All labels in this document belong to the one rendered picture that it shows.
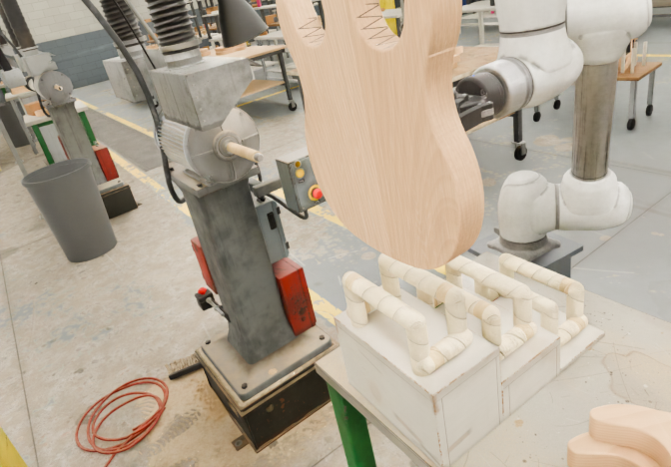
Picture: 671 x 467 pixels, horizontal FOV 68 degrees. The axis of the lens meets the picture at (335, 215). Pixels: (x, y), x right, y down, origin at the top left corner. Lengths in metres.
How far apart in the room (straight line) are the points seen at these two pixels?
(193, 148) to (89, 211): 2.75
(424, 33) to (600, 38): 0.95
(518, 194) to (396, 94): 1.14
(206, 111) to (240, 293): 0.92
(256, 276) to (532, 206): 1.06
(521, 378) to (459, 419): 0.15
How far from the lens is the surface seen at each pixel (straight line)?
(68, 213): 4.28
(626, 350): 1.15
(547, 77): 0.90
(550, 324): 1.06
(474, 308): 0.91
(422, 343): 0.78
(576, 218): 1.75
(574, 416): 1.01
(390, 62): 0.61
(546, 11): 0.89
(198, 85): 1.30
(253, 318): 2.10
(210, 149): 1.63
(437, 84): 0.59
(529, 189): 1.72
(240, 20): 1.44
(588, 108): 1.57
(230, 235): 1.91
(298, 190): 1.79
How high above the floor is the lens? 1.68
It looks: 26 degrees down
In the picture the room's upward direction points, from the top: 12 degrees counter-clockwise
